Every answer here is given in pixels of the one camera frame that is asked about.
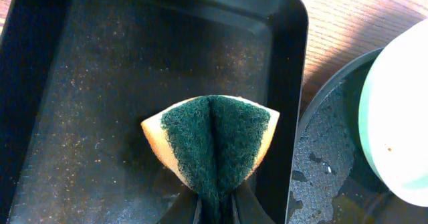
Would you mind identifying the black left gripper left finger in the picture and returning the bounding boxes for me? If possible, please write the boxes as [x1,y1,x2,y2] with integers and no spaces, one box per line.
[156,187,201,224]

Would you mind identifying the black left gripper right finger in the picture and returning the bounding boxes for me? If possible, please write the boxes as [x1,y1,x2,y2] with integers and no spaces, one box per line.
[232,182,274,224]

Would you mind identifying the yellow green scrub sponge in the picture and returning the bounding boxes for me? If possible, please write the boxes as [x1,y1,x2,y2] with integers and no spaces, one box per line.
[141,95,280,215]

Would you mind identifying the round black tray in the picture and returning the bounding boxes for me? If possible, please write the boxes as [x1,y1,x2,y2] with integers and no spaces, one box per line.
[286,49,427,224]

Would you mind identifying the rectangular black tray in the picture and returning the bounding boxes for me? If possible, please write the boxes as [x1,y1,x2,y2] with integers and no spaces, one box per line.
[1,0,308,223]

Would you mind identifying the mint green plate rear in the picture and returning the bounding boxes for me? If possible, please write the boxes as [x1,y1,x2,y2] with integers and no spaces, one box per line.
[358,20,427,207]

